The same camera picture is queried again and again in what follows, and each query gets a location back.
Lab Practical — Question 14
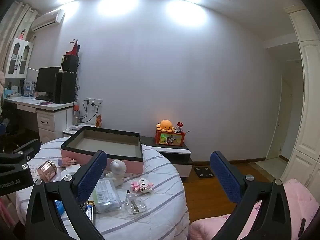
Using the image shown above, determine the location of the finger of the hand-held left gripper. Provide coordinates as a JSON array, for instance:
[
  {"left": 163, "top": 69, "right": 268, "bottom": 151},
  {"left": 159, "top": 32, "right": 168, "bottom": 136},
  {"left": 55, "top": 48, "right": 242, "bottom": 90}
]
[{"left": 0, "top": 139, "right": 41, "bottom": 165}]

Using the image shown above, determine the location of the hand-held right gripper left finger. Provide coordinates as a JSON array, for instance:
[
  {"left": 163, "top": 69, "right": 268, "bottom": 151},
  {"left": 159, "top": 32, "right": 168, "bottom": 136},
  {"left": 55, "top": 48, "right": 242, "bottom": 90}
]
[{"left": 25, "top": 150, "right": 108, "bottom": 240}]

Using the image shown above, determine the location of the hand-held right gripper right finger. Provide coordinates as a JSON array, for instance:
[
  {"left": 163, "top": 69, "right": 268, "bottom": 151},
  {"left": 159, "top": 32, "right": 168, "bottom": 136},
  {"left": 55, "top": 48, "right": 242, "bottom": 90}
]
[{"left": 209, "top": 151, "right": 294, "bottom": 240}]

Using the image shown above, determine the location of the clear plastic packet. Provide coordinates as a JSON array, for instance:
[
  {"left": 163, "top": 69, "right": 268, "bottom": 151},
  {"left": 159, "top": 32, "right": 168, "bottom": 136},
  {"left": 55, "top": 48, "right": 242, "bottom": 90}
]
[{"left": 91, "top": 178, "right": 122, "bottom": 213}]

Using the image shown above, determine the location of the white astronaut figure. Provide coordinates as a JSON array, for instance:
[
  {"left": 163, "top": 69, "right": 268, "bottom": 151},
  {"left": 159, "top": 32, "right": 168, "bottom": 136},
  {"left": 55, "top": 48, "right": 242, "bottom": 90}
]
[{"left": 104, "top": 160, "right": 127, "bottom": 187}]

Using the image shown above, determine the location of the rose gold jar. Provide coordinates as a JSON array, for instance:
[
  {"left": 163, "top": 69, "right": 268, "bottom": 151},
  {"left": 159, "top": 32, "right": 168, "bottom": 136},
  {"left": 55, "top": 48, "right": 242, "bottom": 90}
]
[{"left": 37, "top": 160, "right": 58, "bottom": 182}]

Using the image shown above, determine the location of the pink box with black rim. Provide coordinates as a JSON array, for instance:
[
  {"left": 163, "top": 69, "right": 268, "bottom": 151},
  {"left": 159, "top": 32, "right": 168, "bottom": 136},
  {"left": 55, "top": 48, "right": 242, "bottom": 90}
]
[{"left": 61, "top": 126, "right": 144, "bottom": 174}]

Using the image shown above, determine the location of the pink block figure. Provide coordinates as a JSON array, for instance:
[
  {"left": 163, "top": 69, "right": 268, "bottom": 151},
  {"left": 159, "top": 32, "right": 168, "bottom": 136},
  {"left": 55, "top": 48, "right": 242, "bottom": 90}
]
[{"left": 58, "top": 157, "right": 78, "bottom": 167}]

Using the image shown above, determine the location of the blue and gold lighter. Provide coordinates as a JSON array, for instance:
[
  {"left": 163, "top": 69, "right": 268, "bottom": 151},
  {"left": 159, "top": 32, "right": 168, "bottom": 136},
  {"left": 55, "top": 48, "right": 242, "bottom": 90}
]
[{"left": 85, "top": 201, "right": 95, "bottom": 224}]

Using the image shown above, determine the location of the pink white brick toy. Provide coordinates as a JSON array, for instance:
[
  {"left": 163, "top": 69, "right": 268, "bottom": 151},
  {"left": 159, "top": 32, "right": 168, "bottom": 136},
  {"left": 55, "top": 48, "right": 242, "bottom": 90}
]
[{"left": 130, "top": 178, "right": 153, "bottom": 193}]

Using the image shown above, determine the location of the black bathroom scale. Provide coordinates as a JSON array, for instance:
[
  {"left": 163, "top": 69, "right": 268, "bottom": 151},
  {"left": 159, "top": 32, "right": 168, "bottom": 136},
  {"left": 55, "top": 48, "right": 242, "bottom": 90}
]
[{"left": 194, "top": 165, "right": 215, "bottom": 179}]

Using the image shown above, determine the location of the pink bed sheet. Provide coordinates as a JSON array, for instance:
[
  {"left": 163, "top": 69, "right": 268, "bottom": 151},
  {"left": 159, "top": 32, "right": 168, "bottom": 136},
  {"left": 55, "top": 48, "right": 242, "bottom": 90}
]
[{"left": 0, "top": 197, "right": 18, "bottom": 240}]

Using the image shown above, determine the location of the clear glass bottle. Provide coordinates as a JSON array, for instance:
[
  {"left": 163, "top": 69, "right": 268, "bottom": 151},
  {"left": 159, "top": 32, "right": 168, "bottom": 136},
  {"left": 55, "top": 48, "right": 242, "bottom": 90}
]
[{"left": 124, "top": 190, "right": 147, "bottom": 215}]

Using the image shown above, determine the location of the black white low cabinet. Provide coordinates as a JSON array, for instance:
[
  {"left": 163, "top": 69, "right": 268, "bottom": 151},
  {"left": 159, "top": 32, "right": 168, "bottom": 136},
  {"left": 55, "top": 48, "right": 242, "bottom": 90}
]
[{"left": 62, "top": 126, "right": 193, "bottom": 180}]

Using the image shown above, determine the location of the white desk with drawers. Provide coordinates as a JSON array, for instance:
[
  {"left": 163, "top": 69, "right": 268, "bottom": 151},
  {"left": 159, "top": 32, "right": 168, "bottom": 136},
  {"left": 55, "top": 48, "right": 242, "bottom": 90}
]
[{"left": 4, "top": 97, "right": 79, "bottom": 144}]

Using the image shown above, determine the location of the orange-capped bottle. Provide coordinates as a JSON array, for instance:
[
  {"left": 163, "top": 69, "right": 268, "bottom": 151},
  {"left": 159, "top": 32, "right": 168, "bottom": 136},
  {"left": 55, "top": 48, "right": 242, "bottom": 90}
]
[{"left": 72, "top": 105, "right": 80, "bottom": 126}]

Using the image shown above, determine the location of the blue white box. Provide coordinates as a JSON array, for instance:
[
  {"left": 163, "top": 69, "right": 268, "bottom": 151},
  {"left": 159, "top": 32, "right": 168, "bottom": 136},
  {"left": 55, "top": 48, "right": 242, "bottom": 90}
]
[{"left": 24, "top": 80, "right": 35, "bottom": 97}]

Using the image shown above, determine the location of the red printed toy box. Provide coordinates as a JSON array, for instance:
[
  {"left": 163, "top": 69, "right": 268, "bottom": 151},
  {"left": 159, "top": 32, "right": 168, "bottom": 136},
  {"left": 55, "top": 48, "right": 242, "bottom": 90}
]
[{"left": 154, "top": 130, "right": 187, "bottom": 146}]

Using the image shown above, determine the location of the black monitor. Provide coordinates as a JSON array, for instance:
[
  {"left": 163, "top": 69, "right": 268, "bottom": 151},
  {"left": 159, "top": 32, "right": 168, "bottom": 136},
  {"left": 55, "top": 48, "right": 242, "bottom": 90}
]
[{"left": 35, "top": 66, "right": 62, "bottom": 102}]

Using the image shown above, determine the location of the striped white tablecloth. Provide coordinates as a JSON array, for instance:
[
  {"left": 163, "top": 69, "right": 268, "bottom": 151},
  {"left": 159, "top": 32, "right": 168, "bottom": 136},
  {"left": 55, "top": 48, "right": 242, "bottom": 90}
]
[{"left": 15, "top": 137, "right": 190, "bottom": 240}]

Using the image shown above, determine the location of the black computer tower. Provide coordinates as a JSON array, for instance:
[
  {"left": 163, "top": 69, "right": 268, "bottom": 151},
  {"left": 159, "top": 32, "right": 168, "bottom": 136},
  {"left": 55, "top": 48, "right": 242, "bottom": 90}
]
[{"left": 54, "top": 72, "right": 77, "bottom": 105}]

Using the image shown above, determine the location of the pink quilt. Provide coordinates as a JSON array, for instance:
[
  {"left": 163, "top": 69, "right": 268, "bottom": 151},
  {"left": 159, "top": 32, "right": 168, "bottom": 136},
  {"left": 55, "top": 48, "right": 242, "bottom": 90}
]
[{"left": 189, "top": 179, "right": 320, "bottom": 240}]

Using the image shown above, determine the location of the orange octopus plush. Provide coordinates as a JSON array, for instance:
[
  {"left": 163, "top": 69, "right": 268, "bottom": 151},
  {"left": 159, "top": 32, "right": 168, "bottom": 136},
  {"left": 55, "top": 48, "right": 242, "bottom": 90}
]
[{"left": 156, "top": 119, "right": 176, "bottom": 133}]

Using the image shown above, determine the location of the white glass-door cabinet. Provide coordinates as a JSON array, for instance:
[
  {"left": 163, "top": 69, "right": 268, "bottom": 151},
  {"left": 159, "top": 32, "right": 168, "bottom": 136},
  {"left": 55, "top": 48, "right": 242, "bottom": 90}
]
[{"left": 4, "top": 37, "right": 34, "bottom": 79}]

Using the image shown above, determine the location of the red triangular item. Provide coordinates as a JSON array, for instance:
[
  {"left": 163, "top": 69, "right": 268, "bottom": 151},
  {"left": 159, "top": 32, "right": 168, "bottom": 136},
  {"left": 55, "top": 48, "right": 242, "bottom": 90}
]
[{"left": 65, "top": 39, "right": 81, "bottom": 56}]

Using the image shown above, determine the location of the white wardrobe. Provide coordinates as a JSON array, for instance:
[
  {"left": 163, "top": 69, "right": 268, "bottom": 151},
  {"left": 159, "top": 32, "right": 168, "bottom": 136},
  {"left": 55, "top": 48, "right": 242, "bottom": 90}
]
[{"left": 280, "top": 5, "right": 320, "bottom": 190}]

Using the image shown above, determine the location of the cream curtain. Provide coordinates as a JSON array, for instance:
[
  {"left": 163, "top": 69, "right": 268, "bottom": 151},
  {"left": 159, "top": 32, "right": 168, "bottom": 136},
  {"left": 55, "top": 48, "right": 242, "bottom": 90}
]
[{"left": 0, "top": 0, "right": 38, "bottom": 73}]

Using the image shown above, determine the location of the white air conditioner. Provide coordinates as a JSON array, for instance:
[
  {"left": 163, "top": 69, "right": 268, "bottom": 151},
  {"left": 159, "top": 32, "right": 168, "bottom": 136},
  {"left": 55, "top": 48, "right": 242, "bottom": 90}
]
[{"left": 31, "top": 9, "right": 65, "bottom": 32}]

